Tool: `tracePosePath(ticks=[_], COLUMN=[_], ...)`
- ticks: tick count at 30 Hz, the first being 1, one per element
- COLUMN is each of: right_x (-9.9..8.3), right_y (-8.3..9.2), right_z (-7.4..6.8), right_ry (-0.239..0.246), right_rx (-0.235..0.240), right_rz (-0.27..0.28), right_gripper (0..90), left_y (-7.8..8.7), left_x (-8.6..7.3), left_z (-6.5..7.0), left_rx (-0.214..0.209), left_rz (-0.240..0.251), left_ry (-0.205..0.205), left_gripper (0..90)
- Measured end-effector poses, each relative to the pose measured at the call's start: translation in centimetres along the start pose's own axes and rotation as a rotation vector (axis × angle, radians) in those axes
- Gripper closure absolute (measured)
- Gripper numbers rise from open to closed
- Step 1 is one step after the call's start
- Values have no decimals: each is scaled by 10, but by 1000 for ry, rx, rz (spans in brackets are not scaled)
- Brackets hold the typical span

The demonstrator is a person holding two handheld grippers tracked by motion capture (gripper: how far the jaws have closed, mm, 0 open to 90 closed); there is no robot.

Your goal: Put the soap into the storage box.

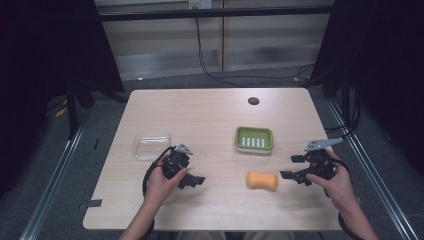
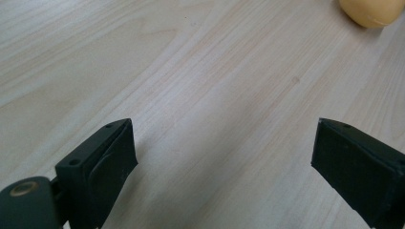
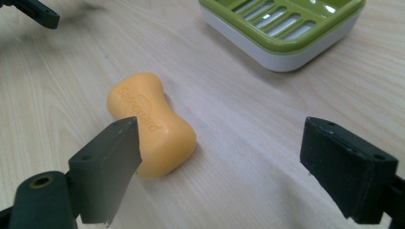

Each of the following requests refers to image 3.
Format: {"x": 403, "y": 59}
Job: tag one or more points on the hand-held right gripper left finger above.
{"x": 102, "y": 178}

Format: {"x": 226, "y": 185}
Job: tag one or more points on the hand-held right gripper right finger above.
{"x": 344, "y": 171}

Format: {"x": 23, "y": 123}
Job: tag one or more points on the orange soap bar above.
{"x": 165, "y": 136}

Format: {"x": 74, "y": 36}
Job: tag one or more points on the green and white soap dish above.
{"x": 280, "y": 28}

